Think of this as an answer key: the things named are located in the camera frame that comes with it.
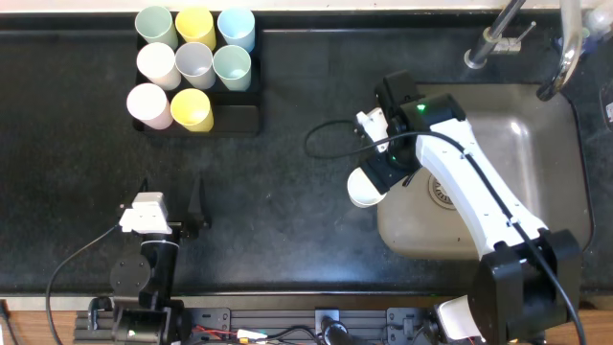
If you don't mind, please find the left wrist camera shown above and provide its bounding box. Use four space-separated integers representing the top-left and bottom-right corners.
118 192 173 236

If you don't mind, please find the grey cup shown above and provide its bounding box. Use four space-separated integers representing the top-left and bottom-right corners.
174 41 217 91

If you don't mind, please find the steel tap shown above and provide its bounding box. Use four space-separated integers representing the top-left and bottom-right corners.
463 0 586 103

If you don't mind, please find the white cup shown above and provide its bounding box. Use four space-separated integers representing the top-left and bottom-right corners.
135 41 183 92
346 167 389 209

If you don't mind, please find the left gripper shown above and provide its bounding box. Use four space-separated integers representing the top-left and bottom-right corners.
137 175 213 240

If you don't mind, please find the steel sink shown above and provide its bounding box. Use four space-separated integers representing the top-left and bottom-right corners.
375 82 596 263

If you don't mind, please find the blue cup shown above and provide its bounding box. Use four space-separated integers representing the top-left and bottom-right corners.
216 6 257 54

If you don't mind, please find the pink cup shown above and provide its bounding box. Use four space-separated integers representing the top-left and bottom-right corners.
125 82 175 131

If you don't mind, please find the mounting rail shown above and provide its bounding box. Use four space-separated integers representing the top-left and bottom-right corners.
73 295 480 345

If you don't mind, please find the black cable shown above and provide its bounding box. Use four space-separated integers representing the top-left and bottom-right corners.
44 222 122 345
303 119 588 345

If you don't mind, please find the yellow cup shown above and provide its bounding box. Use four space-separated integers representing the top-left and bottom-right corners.
170 87 216 134
174 5 217 52

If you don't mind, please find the green cup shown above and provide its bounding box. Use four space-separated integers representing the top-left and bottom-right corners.
212 44 253 93
134 5 179 51

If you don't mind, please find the black tray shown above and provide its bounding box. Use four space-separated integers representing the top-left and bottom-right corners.
131 90 262 138
135 28 262 95

